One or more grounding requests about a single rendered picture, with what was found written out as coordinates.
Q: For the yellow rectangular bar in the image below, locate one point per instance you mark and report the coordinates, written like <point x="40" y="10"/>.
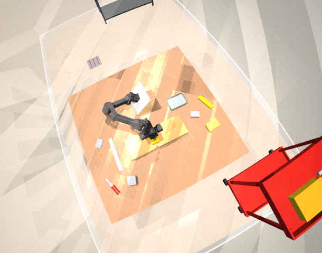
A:
<point x="206" y="102"/>

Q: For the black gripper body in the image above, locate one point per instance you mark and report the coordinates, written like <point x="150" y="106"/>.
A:
<point x="157" y="127"/>

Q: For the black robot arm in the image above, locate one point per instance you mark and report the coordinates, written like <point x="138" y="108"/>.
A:
<point x="138" y="124"/>

